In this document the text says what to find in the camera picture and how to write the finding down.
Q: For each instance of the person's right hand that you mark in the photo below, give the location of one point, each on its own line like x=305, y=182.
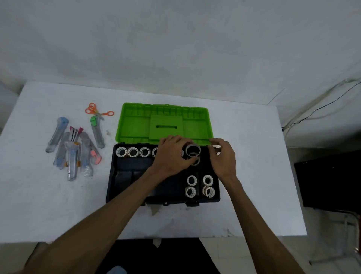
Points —
x=225, y=163

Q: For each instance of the person's left hand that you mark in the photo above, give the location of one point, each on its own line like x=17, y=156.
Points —
x=169, y=158

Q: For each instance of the black tape roll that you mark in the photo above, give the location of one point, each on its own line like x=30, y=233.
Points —
x=198, y=161

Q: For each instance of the lone small yellow tape roll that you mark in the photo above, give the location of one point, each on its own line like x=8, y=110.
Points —
x=140, y=152

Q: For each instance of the dark tape roll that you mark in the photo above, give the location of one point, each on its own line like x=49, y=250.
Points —
x=199, y=149

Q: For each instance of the black toolbox with green lid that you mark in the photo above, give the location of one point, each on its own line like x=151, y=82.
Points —
x=132, y=127

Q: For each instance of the black toolbox tray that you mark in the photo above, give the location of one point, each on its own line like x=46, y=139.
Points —
x=124, y=175

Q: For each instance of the green utility knife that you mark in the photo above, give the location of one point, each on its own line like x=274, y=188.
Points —
x=98, y=138

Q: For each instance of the pink capped utility knife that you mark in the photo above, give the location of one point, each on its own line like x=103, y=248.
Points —
x=96, y=158

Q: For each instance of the orange handled scissors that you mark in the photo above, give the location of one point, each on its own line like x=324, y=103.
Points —
x=101, y=113

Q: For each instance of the pink stapler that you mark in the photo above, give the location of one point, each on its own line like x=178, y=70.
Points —
x=74, y=134

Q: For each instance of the blue knife package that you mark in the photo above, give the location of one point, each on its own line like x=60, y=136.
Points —
x=57, y=135
x=60, y=153

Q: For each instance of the person's left forearm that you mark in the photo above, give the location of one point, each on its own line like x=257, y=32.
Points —
x=93, y=225

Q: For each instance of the person's right forearm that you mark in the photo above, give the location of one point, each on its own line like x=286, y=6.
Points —
x=262, y=228

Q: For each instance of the person's black clothing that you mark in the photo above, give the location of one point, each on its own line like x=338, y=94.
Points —
x=169, y=259

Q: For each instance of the brown cardboard piece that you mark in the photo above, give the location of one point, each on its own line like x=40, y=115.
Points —
x=35, y=252

